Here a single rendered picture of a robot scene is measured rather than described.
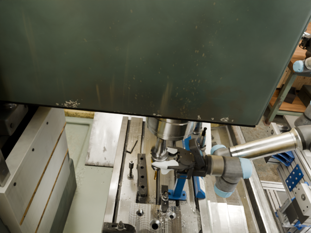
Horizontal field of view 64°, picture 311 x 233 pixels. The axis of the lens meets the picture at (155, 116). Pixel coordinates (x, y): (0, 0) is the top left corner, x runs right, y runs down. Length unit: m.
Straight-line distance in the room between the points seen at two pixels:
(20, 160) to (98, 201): 0.89
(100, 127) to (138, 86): 1.34
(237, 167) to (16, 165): 0.71
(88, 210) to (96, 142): 0.49
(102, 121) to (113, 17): 1.45
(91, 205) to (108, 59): 1.20
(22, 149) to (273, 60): 0.72
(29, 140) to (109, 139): 1.03
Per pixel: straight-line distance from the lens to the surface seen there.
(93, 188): 1.69
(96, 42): 0.53
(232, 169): 0.95
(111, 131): 1.86
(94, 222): 1.58
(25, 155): 0.84
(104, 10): 0.51
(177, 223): 1.18
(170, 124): 0.70
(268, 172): 3.00
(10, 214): 0.87
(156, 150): 0.86
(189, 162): 0.90
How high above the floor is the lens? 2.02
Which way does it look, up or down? 39 degrees down
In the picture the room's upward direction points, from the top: 8 degrees clockwise
